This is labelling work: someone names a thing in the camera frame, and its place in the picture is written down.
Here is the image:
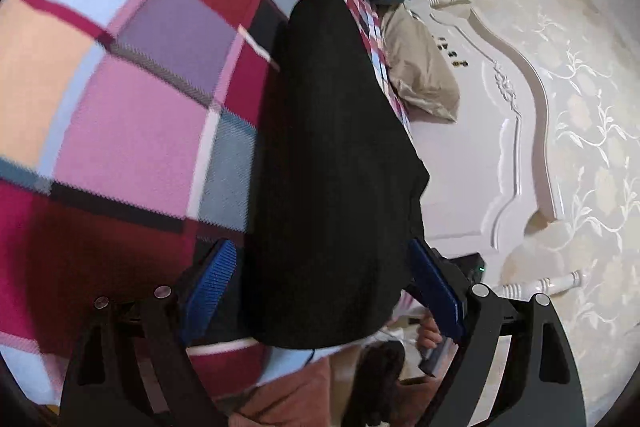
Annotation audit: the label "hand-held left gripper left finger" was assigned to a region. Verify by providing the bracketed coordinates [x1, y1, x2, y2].
[59, 240, 238, 427]

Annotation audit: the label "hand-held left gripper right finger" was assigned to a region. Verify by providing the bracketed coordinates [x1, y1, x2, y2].
[409, 238, 587, 427]

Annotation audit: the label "black pants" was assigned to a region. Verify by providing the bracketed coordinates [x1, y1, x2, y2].
[242, 0, 431, 351]

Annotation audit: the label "person's right hand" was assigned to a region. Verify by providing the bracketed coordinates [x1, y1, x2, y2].
[416, 314, 444, 349]

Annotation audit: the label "dark cloth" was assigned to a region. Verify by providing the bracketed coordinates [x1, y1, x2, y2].
[357, 340, 407, 427]

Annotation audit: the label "person's pink trousers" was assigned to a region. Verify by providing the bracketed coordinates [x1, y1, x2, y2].
[245, 346, 362, 427]

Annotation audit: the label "white carved headboard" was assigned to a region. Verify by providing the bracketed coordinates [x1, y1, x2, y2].
[400, 0, 587, 304]

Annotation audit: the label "plaid bed sheet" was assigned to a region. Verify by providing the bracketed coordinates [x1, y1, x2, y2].
[0, 0, 417, 408]

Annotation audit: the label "beige pillow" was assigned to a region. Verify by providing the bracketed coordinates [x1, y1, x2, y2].
[380, 4, 461, 126]

